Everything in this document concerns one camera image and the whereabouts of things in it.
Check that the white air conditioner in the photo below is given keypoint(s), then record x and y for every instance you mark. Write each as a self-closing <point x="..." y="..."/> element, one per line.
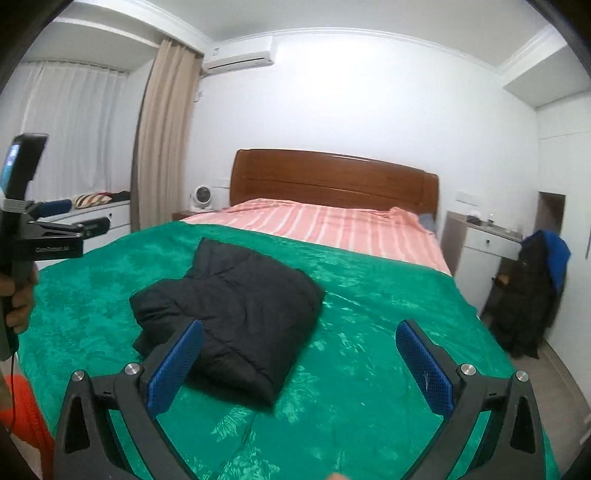
<point x="240" y="55"/>

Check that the dark hanging coat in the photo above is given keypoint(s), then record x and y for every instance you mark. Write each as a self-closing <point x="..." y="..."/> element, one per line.
<point x="521" y="300"/>

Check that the wooden headboard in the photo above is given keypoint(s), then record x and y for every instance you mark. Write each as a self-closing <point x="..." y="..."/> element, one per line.
<point x="323" y="180"/>

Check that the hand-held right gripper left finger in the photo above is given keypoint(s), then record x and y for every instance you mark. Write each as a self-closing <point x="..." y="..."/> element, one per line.
<point x="175" y="364"/>

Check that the white wardrobe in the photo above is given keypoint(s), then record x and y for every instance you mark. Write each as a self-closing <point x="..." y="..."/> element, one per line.
<point x="568" y="161"/>

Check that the blue hanging garment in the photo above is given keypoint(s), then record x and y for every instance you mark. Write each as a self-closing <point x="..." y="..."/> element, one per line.
<point x="558" y="258"/>

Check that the striped cushion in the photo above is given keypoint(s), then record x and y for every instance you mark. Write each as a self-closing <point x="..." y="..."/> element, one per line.
<point x="92" y="200"/>

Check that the orange clothing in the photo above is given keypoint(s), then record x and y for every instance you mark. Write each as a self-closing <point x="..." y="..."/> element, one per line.
<point x="32" y="424"/>

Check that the white desk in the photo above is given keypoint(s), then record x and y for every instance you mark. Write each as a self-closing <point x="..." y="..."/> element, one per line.
<point x="480" y="249"/>

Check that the wooden nightstand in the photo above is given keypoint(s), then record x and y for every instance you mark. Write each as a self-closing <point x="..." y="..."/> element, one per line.
<point x="189" y="214"/>

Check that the white sheer curtain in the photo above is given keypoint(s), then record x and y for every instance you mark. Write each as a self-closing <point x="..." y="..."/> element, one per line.
<point x="83" y="129"/>

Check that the white window cabinet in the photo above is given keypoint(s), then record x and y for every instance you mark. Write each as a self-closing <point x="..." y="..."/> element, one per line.
<point x="106" y="221"/>

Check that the small white fan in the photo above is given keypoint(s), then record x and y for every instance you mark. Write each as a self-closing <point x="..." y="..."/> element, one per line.
<point x="202" y="194"/>

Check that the beige curtain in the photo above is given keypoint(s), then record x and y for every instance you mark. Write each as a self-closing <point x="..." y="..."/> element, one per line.
<point x="161" y="138"/>

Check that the person's left hand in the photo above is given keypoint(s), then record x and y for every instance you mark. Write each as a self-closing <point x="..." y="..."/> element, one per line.
<point x="24" y="302"/>

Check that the grey pillow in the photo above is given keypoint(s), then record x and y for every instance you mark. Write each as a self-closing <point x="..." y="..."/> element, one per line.
<point x="427" y="223"/>

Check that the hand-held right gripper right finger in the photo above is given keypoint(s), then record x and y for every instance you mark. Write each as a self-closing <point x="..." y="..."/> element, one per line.
<point x="425" y="369"/>

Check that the pink striped bed sheet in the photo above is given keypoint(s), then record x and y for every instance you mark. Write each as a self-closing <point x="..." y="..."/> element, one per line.
<point x="323" y="226"/>

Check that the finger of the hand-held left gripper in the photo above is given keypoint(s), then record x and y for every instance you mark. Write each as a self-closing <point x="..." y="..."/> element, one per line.
<point x="53" y="206"/>
<point x="92" y="226"/>

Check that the green plush blanket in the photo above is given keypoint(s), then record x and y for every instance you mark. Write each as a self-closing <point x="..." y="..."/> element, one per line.
<point x="369" y="323"/>

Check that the dark folded cloth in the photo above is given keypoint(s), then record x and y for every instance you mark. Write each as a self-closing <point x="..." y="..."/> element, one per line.
<point x="119" y="195"/>

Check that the black puffer jacket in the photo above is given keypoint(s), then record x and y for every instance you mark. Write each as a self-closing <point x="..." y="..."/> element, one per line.
<point x="240" y="295"/>

